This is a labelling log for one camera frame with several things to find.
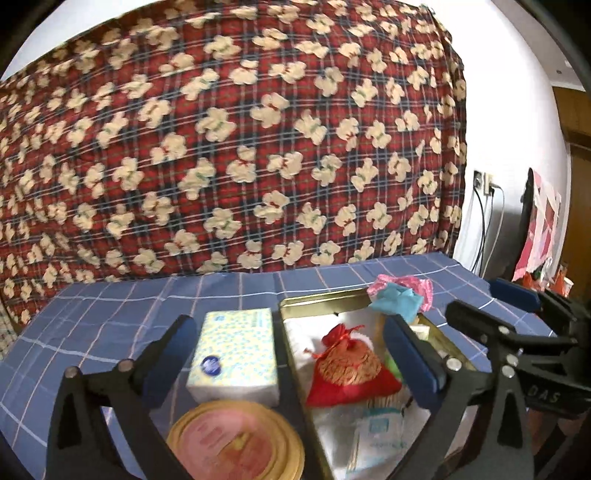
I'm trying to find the white foam block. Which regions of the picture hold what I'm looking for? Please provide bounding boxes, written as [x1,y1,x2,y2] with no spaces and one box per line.
[410,324,431,341]

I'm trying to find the cotton swab bag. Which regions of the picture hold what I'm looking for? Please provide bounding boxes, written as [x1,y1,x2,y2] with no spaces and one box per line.
[346,390,409,473]

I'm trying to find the pink white knitted sock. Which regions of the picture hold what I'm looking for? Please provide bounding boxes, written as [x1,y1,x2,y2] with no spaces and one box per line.
[367,274,434,313]

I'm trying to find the red gold drawstring pouch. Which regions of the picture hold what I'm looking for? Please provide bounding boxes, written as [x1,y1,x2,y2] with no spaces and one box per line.
[304,323,403,408]

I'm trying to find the teal cloth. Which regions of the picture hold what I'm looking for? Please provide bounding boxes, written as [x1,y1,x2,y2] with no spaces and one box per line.
[370,284,423,324]

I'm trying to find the pink patterned cloth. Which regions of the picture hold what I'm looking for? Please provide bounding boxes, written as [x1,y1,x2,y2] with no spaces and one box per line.
[512,168,562,281]

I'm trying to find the green packet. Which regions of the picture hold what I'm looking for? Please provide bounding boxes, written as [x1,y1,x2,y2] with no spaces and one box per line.
[384,352,403,382]

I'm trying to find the gold metal tin box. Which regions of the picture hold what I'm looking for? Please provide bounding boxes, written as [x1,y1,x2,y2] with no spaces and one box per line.
[277,286,482,480]

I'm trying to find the blue plaid tablecloth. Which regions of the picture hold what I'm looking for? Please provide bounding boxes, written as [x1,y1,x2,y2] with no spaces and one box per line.
[1,254,550,479]

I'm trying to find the round orange tin lid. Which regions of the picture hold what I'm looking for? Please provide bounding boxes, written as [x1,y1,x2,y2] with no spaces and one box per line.
[166,400,304,480]

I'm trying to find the yellow patterned tissue pack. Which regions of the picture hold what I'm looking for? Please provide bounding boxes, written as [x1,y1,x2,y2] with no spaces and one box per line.
[186,308,280,407]

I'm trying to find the red plaid bear blanket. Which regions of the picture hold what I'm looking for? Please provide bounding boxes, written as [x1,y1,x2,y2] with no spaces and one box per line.
[1,1,467,324]

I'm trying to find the black cable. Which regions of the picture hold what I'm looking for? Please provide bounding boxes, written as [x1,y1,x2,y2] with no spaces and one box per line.
[469,184,488,274]

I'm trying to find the wall power socket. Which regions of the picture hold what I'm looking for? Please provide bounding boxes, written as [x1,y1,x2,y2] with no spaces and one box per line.
[473,170,493,196]

